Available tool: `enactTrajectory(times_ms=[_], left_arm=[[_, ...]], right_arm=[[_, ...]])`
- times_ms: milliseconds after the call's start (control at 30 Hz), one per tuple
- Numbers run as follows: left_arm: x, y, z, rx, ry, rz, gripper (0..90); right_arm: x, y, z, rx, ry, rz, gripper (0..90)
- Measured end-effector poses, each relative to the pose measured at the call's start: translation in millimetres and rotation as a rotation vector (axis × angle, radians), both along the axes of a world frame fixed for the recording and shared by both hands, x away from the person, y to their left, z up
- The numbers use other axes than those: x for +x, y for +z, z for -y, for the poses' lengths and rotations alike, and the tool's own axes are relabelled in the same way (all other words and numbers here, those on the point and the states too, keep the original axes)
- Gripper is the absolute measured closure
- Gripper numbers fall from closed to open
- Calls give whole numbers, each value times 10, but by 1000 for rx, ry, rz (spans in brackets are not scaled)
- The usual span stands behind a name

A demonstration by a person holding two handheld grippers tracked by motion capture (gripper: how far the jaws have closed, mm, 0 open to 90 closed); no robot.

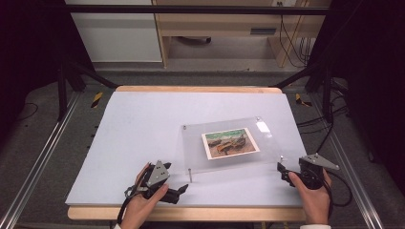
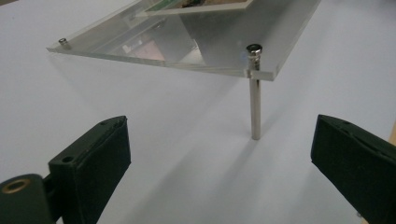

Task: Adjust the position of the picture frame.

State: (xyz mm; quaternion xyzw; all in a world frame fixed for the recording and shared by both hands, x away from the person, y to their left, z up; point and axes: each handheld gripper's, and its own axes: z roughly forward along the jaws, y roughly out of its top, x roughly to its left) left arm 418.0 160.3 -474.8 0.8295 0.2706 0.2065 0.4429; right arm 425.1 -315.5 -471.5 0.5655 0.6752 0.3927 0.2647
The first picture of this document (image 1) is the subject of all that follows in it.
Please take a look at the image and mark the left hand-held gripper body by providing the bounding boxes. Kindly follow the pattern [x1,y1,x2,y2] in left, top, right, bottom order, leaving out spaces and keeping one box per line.
[124,160,181,205]

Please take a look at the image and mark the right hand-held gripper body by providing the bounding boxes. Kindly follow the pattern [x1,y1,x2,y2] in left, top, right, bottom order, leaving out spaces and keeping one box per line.
[287,153,340,191]

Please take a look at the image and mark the painted boats picture card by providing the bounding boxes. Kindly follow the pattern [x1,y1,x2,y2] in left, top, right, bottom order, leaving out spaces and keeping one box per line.
[201,127,261,161]

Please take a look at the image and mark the clear acrylic photo frame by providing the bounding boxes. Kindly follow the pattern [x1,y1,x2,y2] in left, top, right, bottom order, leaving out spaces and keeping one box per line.
[180,115,285,184]

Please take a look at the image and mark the person's right hand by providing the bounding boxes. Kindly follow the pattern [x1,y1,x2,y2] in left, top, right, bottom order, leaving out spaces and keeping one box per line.
[288,169,333,226]

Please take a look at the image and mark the person's left hand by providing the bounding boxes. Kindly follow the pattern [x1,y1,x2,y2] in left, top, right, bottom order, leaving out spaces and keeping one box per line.
[119,162,170,227]

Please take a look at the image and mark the white table board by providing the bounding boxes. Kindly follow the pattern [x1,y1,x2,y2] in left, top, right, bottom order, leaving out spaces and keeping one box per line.
[64,91,308,208]

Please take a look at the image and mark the yellow clamp right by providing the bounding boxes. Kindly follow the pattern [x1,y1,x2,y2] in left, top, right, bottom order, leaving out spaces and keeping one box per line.
[294,93,313,109]

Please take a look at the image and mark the black metal stand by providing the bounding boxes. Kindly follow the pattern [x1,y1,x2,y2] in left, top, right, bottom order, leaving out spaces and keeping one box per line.
[56,59,119,122]
[269,60,334,124]

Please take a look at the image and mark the black curtain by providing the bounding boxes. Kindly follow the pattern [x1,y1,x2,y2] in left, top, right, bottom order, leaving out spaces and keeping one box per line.
[0,0,96,148]
[306,0,405,196]

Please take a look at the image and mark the white cabinet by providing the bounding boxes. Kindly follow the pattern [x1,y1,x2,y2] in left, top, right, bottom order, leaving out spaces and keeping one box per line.
[64,0,163,64]

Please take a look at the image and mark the light wooden desk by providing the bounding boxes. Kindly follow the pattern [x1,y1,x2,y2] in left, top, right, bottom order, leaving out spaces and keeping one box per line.
[151,0,332,69]

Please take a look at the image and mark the black horizontal metal bar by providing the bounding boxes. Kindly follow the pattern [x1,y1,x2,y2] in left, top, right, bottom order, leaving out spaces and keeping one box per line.
[62,4,332,16]

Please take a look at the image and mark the right hand-held gripper black cable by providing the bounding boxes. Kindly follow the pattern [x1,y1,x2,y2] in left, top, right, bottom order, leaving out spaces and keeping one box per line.
[324,169,354,221]

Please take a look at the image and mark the hand-held gripper black cable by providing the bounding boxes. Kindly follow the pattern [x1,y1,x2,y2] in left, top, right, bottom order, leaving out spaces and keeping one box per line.
[324,169,354,221]
[116,186,142,225]

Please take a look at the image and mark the aluminium floor rail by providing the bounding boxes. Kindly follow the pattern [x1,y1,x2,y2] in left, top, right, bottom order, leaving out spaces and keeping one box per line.
[0,91,81,229]
[309,94,385,229]

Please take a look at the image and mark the black floor cables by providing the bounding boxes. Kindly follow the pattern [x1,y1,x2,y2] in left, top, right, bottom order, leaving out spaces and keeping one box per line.
[296,75,351,155]

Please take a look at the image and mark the left hand-held gripper black cable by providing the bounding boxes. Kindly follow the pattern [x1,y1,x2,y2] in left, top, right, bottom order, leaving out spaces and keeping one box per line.
[116,186,142,225]

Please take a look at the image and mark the hanging black cables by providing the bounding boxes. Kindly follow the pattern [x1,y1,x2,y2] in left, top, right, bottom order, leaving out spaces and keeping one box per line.
[277,1,312,69]

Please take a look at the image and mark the thin black floor cable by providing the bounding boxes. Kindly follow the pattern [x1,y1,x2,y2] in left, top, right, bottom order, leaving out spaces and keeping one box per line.
[16,101,39,122]

